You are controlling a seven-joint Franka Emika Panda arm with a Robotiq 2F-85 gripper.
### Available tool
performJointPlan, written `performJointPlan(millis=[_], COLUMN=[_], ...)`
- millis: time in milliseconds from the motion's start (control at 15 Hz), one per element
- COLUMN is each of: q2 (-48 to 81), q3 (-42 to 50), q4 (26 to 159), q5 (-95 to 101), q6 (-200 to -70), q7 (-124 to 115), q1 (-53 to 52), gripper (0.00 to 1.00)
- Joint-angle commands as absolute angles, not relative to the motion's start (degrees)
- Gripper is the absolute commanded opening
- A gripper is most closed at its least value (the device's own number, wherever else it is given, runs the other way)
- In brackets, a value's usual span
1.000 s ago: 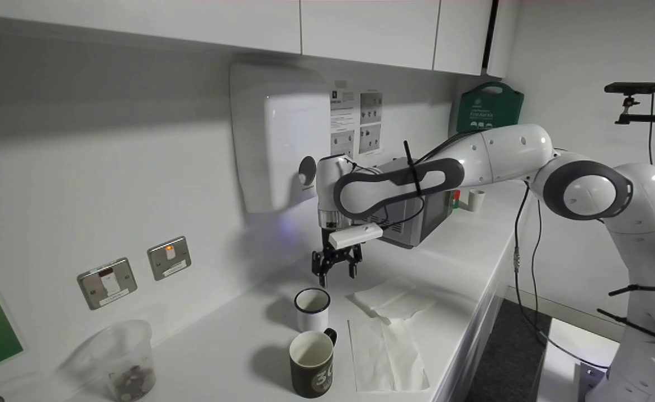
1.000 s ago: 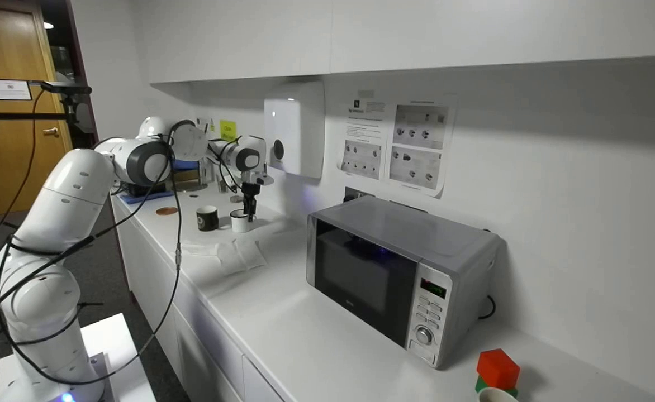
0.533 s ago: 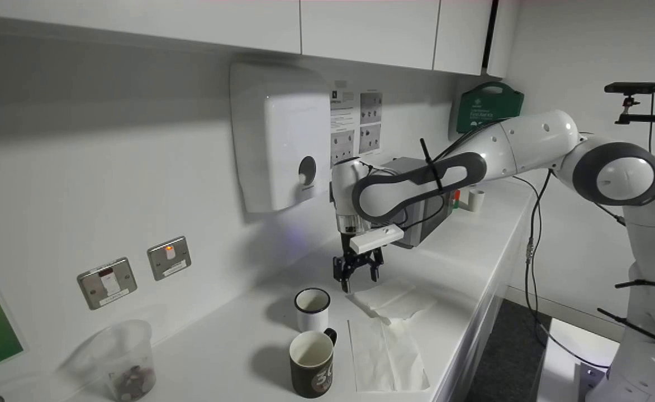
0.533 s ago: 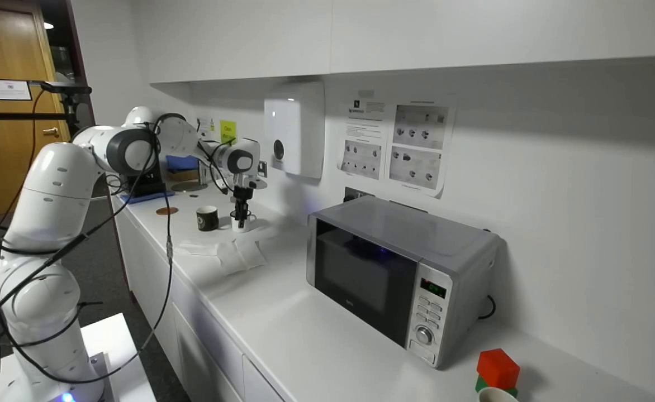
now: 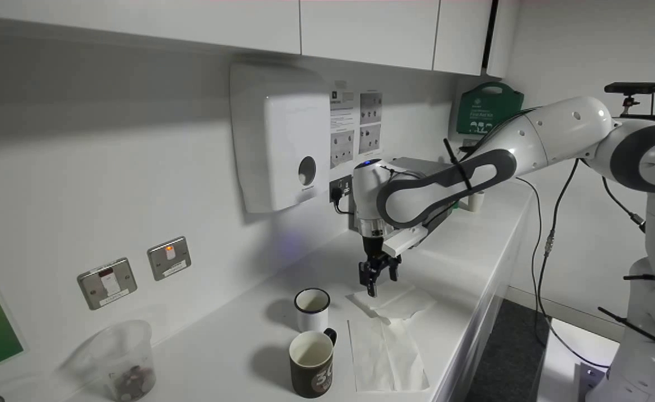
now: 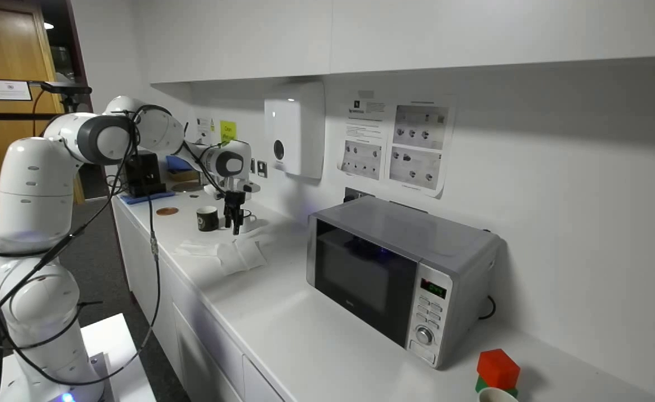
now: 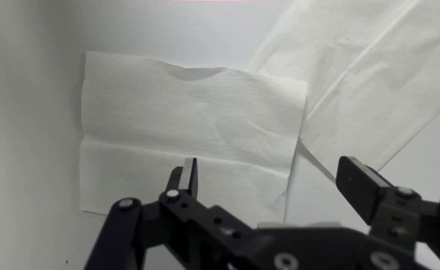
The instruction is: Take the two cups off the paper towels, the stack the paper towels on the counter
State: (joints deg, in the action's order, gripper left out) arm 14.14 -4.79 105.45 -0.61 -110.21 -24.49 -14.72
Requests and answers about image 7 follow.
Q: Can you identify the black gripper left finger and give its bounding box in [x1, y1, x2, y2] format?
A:
[83, 156, 256, 270]

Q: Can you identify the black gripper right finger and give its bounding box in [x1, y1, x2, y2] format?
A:
[337, 156, 440, 267]

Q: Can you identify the white paper towel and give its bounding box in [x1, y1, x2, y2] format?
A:
[80, 49, 310, 226]
[248, 0, 440, 231]

